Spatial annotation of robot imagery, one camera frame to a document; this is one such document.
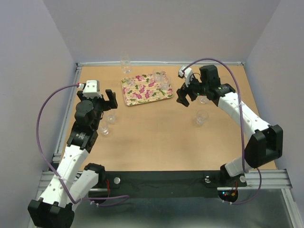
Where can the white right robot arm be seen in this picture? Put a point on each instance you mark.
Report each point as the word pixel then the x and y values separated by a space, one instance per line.
pixel 265 141

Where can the clear tumbler right middle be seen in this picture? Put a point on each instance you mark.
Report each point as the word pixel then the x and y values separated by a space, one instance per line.
pixel 203 100

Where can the aluminium front frame rail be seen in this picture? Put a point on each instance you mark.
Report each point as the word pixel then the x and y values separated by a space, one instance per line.
pixel 271 179

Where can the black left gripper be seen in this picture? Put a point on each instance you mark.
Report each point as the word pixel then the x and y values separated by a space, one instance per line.
pixel 107 105

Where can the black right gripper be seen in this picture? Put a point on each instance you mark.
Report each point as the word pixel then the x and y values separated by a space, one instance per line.
pixel 183 92

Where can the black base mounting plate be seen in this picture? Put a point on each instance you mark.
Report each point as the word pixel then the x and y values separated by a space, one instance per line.
pixel 169 184

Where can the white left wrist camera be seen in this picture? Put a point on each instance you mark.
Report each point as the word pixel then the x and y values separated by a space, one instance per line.
pixel 92 89

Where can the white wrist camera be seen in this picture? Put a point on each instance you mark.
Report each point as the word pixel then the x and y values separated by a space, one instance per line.
pixel 92 89
pixel 186 73

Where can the clear faceted glass tumbler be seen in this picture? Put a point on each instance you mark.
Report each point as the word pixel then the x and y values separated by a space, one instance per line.
pixel 158 75

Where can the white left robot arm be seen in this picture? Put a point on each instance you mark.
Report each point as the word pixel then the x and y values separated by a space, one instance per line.
pixel 55 208

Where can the tall clear glass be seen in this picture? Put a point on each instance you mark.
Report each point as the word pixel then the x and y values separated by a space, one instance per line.
pixel 125 62

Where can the small clear glass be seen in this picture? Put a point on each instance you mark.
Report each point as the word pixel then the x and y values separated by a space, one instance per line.
pixel 130 82

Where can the floral patterned tray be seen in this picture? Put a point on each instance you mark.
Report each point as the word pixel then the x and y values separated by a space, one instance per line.
pixel 144 90

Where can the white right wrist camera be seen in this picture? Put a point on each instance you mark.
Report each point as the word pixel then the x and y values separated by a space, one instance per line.
pixel 186 73

